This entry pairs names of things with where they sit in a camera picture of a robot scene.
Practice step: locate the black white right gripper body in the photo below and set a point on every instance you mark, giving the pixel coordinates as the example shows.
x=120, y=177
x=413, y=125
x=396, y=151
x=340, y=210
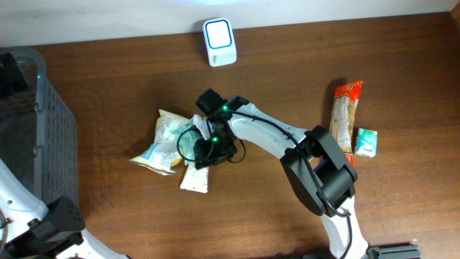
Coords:
x=210, y=155

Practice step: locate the teal plastic packet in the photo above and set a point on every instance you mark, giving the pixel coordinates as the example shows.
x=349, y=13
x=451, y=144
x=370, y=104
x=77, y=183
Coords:
x=187, y=141

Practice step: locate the white tube with gold cap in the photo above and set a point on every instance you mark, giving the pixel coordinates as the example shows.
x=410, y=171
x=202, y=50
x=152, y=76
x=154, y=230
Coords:
x=197, y=180

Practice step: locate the white cream snack bag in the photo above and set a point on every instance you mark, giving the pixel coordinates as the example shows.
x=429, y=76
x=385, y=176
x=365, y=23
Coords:
x=162, y=155

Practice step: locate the orange spaghetti packet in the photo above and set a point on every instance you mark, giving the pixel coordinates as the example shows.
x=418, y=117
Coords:
x=345, y=101

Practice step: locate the green white tissue pack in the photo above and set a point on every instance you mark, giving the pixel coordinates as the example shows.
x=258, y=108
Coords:
x=366, y=143

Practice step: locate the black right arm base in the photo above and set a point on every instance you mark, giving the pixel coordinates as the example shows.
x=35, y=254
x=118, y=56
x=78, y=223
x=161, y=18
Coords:
x=398, y=252

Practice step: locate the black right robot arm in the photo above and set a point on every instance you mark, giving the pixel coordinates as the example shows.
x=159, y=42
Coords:
x=319, y=173

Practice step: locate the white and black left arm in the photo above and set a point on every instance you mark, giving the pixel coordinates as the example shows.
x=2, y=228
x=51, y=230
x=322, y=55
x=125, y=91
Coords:
x=40, y=215

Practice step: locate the white barcode scanner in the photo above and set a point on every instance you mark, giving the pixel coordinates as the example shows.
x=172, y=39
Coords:
x=220, y=43

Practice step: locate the grey plastic mesh basket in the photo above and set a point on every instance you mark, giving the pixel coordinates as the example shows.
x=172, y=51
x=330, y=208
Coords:
x=39, y=134

